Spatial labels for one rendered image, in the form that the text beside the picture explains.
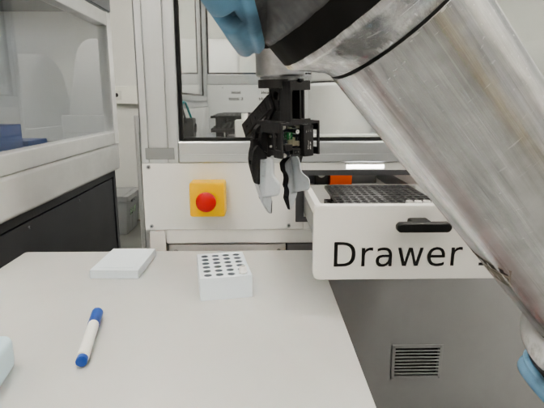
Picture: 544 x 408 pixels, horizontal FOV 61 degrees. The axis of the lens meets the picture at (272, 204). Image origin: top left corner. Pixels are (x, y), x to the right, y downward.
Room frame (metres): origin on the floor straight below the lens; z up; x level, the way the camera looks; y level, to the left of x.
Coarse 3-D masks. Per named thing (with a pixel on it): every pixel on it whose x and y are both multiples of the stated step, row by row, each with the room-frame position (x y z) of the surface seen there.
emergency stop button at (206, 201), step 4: (204, 192) 0.91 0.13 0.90; (200, 196) 0.90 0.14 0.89; (204, 196) 0.89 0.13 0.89; (208, 196) 0.89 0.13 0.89; (212, 196) 0.90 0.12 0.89; (196, 200) 0.90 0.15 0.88; (200, 200) 0.89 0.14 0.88; (204, 200) 0.89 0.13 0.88; (208, 200) 0.89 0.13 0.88; (212, 200) 0.90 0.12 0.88; (196, 204) 0.90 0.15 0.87; (200, 204) 0.89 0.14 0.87; (204, 204) 0.89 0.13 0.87; (208, 204) 0.89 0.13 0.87; (212, 204) 0.89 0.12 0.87; (200, 208) 0.89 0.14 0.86; (204, 208) 0.89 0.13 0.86; (208, 208) 0.89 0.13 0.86; (212, 208) 0.90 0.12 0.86
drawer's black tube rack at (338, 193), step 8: (328, 192) 0.90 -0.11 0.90; (336, 192) 0.88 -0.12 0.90; (344, 192) 0.88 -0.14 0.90; (352, 192) 0.88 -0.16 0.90; (360, 192) 0.88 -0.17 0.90; (368, 192) 0.88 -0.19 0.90; (376, 192) 0.88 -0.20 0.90; (384, 192) 0.88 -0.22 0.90; (392, 192) 0.88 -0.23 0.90; (400, 192) 0.88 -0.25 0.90; (408, 192) 0.88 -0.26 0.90; (416, 192) 0.88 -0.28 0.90; (328, 200) 0.95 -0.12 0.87; (336, 200) 0.80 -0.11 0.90; (344, 200) 0.80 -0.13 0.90; (352, 200) 0.80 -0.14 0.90; (360, 200) 0.80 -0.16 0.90; (368, 200) 0.80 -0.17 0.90; (376, 200) 0.80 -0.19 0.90; (384, 200) 0.80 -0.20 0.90; (392, 200) 0.80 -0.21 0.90; (400, 200) 0.80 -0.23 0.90
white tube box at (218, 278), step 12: (240, 252) 0.82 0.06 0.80; (204, 264) 0.77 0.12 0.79; (216, 264) 0.76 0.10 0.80; (228, 264) 0.76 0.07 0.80; (240, 264) 0.76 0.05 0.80; (204, 276) 0.70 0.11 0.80; (216, 276) 0.70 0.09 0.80; (228, 276) 0.70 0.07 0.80; (240, 276) 0.70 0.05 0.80; (252, 276) 0.70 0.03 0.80; (204, 288) 0.69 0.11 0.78; (216, 288) 0.69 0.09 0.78; (228, 288) 0.70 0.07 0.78; (240, 288) 0.70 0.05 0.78; (252, 288) 0.70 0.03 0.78; (204, 300) 0.69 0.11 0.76
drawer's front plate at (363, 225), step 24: (336, 216) 0.63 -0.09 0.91; (360, 216) 0.63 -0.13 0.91; (384, 216) 0.64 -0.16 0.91; (408, 216) 0.64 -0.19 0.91; (432, 216) 0.64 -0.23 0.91; (312, 240) 0.65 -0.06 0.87; (336, 240) 0.63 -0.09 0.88; (360, 240) 0.63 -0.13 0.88; (384, 240) 0.64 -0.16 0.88; (408, 240) 0.64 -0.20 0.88; (432, 240) 0.64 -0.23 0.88; (456, 240) 0.64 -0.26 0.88; (312, 264) 0.64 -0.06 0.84; (360, 264) 0.63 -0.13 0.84; (408, 264) 0.64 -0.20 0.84; (456, 264) 0.64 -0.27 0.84
